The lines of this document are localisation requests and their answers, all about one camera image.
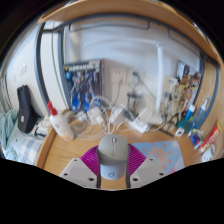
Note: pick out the white charger block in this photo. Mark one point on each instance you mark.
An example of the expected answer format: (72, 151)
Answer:
(95, 116)

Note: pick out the colourful printed box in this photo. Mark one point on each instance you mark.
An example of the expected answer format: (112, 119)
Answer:
(190, 78)

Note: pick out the plaid bedding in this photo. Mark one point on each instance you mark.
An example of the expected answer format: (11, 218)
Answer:
(30, 150)

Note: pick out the clear glass jar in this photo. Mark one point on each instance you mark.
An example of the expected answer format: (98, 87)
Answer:
(134, 103)

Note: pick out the white mug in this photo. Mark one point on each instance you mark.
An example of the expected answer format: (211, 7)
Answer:
(209, 154)

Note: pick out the robot model kit box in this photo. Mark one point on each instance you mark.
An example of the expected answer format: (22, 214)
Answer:
(81, 86)

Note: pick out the pastel printed mouse pad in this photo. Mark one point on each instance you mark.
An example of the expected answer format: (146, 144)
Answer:
(166, 153)

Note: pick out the teal cloth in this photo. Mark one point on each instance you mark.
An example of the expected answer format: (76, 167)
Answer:
(7, 130)

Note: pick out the blue and white can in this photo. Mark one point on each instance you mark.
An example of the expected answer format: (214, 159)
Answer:
(189, 113)

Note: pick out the teal bowl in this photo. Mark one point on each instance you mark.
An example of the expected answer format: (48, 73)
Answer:
(184, 126)

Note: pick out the white wall socket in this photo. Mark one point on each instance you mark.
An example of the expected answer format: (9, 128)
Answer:
(140, 79)
(118, 76)

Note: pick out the blue packet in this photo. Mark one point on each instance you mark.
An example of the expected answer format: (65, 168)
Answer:
(196, 138)

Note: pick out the beige robot figure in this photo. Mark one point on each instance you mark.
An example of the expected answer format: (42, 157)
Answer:
(171, 106)

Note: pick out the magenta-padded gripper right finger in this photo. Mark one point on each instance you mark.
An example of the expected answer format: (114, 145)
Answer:
(148, 170)

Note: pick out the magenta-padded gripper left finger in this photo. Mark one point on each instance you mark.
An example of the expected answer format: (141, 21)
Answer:
(75, 170)

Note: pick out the small white square clock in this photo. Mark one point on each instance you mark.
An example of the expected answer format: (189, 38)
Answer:
(179, 131)

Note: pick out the clear blue spray bottle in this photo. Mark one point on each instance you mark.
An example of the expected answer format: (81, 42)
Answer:
(201, 115)

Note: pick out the red snack can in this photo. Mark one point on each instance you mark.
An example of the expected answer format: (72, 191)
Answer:
(210, 136)

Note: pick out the wooden wall shelf unit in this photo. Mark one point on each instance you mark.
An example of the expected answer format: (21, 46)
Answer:
(126, 10)

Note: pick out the white bottle with red cap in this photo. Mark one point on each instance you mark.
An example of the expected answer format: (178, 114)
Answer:
(61, 125)

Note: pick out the grey computer mouse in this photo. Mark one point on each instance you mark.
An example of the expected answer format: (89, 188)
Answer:
(113, 156)

